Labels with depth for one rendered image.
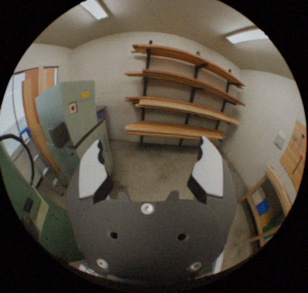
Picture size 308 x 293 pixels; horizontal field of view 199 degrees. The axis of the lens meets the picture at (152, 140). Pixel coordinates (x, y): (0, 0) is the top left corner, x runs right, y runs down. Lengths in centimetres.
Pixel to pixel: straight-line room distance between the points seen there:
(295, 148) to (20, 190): 317
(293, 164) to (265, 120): 116
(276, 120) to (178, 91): 234
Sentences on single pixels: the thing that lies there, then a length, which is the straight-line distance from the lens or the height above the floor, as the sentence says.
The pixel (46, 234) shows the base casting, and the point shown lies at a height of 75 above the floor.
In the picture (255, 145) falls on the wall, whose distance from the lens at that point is 257.
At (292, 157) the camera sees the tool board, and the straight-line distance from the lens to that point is 242.
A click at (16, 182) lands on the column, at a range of 77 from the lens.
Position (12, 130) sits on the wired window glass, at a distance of 225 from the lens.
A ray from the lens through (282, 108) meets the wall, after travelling 255.
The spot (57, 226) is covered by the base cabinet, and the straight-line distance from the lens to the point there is 91.
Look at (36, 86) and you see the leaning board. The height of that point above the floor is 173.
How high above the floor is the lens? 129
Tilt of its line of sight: 32 degrees down
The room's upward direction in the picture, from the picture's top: 7 degrees clockwise
